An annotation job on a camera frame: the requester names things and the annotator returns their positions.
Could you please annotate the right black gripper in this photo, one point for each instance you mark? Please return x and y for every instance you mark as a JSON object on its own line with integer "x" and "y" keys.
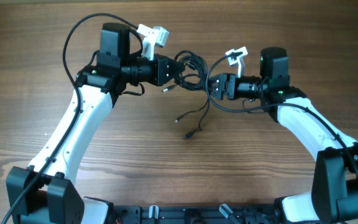
{"x": 227, "y": 86}

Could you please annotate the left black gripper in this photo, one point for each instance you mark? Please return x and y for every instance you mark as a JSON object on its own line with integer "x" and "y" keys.
{"x": 160, "y": 73}

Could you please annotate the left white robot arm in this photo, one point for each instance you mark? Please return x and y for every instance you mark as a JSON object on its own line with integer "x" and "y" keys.
{"x": 44, "y": 191}

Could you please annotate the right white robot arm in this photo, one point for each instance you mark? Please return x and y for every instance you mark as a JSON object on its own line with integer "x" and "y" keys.
{"x": 333, "y": 197}

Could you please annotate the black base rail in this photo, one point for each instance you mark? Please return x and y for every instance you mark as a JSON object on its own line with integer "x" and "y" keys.
{"x": 247, "y": 214}

